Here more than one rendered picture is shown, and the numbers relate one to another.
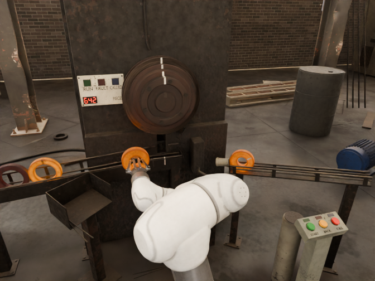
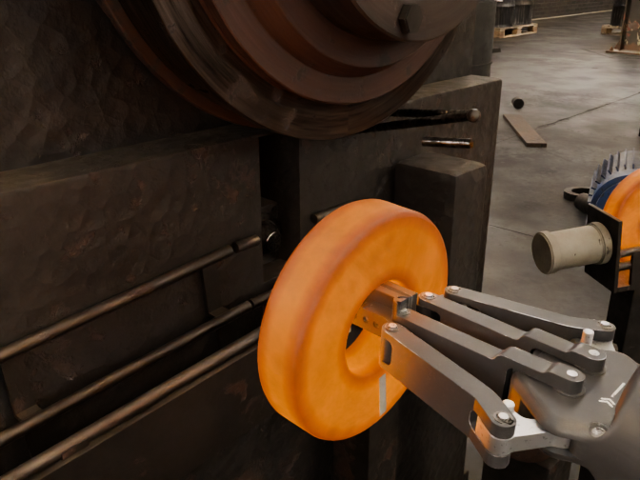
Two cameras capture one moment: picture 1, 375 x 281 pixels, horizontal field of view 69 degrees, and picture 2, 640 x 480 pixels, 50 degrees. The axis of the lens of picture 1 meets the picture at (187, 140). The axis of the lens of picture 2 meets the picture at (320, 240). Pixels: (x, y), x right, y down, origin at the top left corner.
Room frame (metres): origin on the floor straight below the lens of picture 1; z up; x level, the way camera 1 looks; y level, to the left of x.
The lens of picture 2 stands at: (1.03, 0.51, 1.04)
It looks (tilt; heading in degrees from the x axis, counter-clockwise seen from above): 22 degrees down; 329
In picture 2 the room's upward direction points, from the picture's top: straight up
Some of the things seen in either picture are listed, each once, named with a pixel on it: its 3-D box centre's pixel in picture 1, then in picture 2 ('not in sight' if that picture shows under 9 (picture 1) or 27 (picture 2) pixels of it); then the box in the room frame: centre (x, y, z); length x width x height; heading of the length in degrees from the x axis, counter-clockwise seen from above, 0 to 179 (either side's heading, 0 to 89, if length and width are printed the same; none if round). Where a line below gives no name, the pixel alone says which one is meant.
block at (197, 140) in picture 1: (196, 154); (433, 245); (1.69, -0.06, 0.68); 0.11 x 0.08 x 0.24; 16
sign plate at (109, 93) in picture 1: (102, 90); not in sight; (1.63, 0.51, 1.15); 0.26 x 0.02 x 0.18; 106
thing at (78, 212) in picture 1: (88, 238); not in sight; (1.22, 0.58, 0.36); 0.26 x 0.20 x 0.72; 141
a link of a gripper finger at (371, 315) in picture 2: not in sight; (373, 327); (1.32, 0.30, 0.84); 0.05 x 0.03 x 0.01; 16
